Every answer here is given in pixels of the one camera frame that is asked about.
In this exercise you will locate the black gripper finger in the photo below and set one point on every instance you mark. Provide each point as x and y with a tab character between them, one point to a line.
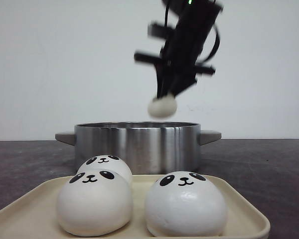
178	84
162	80

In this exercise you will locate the beige plastic tray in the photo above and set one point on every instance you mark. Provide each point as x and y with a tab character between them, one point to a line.
33	216

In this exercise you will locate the stainless steel pot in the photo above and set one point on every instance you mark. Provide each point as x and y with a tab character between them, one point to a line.
147	147

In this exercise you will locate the white panda bun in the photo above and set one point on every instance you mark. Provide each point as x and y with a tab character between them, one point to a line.
162	107

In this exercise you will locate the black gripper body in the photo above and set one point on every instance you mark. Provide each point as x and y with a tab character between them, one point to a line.
183	45

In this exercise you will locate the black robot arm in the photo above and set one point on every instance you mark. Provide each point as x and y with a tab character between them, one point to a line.
191	7

